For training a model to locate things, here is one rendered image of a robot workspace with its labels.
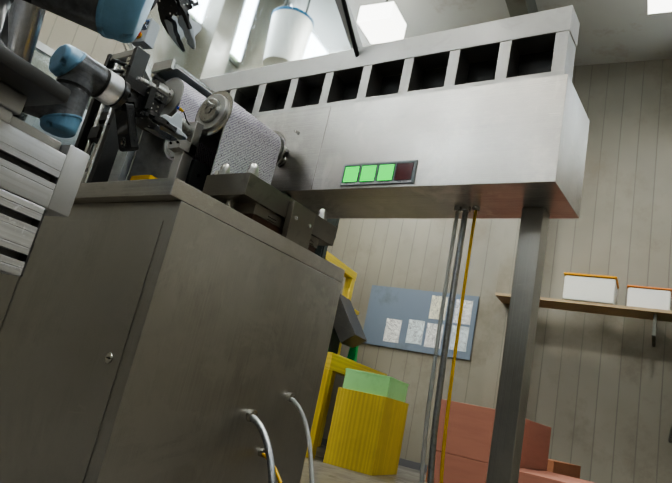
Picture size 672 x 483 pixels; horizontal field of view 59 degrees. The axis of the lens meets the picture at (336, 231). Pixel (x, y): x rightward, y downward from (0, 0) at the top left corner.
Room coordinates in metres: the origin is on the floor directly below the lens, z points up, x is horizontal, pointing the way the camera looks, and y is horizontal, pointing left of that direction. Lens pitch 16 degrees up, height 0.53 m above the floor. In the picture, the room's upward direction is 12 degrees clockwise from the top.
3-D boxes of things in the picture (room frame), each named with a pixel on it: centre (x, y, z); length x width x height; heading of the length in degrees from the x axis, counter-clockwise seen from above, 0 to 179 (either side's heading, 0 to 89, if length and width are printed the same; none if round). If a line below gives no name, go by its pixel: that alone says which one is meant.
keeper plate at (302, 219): (1.58, 0.10, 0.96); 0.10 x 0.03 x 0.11; 143
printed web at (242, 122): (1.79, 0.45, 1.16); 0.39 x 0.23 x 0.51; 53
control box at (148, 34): (1.96, 0.84, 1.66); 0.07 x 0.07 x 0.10; 63
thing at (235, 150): (1.67, 0.30, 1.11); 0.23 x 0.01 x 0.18; 143
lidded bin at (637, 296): (5.83, -3.24, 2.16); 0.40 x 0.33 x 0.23; 60
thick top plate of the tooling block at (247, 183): (1.63, 0.18, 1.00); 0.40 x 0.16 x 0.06; 143
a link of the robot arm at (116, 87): (1.29, 0.59, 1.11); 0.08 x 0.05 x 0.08; 53
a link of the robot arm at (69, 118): (1.22, 0.65, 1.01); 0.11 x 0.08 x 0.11; 115
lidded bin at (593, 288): (6.11, -2.77, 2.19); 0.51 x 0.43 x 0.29; 60
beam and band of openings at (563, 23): (2.30, 0.72, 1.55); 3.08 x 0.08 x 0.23; 53
